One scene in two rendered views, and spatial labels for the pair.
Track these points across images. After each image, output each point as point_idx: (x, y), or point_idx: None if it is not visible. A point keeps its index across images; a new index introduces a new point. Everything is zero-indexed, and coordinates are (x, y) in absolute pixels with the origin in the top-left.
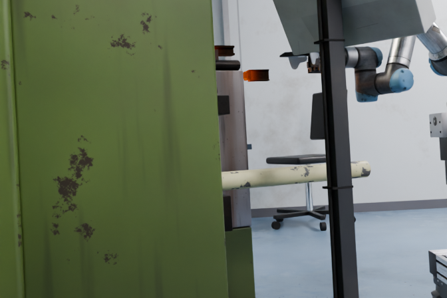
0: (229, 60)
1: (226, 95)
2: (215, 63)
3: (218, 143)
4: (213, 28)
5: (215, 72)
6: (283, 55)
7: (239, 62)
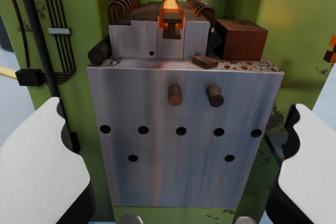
0: (96, 45)
1: (16, 71)
2: (11, 43)
3: (31, 99)
4: (0, 13)
5: (13, 50)
6: (288, 114)
7: (89, 53)
